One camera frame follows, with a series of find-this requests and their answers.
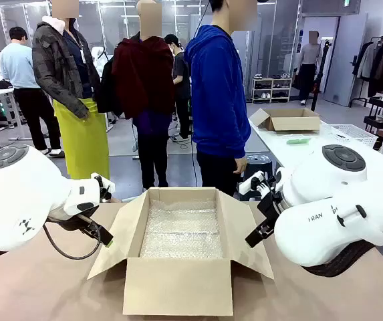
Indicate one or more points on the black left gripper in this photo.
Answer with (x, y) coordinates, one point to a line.
(89, 225)

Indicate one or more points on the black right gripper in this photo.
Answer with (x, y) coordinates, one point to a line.
(272, 207)

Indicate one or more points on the brown cardboard shipping box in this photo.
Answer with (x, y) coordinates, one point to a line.
(177, 287)
(294, 123)

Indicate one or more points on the green translucent glasses case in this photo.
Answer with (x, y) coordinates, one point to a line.
(298, 141)

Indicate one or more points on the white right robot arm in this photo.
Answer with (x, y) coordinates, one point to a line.
(328, 187)

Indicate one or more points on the person right forearm blue sleeve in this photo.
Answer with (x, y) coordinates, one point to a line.
(241, 137)

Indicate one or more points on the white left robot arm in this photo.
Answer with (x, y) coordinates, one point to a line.
(20, 187)

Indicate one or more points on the person right hand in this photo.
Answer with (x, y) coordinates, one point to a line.
(240, 165)

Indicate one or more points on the black plastic stool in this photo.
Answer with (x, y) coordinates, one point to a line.
(258, 165)

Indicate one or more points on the clear bubble wrap sheet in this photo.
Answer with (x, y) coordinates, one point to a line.
(181, 230)

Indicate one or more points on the white work table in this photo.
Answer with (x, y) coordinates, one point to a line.
(278, 143)

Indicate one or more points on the mannequin camouflage jacket yellow skirt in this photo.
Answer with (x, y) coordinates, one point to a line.
(77, 140)

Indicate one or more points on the white plastic mesh basket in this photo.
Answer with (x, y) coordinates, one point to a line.
(351, 133)

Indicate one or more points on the person in blue hoodie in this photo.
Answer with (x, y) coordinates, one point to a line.
(218, 100)

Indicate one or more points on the white shoe rack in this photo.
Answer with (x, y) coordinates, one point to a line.
(271, 90)

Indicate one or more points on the black backpack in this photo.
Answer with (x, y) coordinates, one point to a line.
(106, 90)

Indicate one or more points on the black tripod stand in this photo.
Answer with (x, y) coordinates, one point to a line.
(318, 87)

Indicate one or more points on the mannequin dark red jacket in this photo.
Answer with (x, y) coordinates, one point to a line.
(144, 77)

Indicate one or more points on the black trolley cart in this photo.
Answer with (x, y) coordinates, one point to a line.
(378, 117)

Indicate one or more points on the person in black t-shirt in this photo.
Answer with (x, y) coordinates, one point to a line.
(181, 77)

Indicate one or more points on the black cap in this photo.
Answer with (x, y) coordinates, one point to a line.
(3, 85)

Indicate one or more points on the person in grey sweater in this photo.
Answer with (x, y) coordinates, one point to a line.
(309, 57)

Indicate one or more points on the person in light blue shirt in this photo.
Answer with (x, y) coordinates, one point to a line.
(20, 67)

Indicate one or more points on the black clothes rack with coats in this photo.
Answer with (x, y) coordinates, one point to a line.
(378, 63)

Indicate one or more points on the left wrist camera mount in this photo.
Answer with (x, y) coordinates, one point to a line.
(107, 188)

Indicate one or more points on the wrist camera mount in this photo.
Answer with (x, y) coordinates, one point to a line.
(107, 188)
(251, 183)

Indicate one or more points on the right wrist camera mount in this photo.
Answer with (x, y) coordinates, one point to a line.
(251, 183)

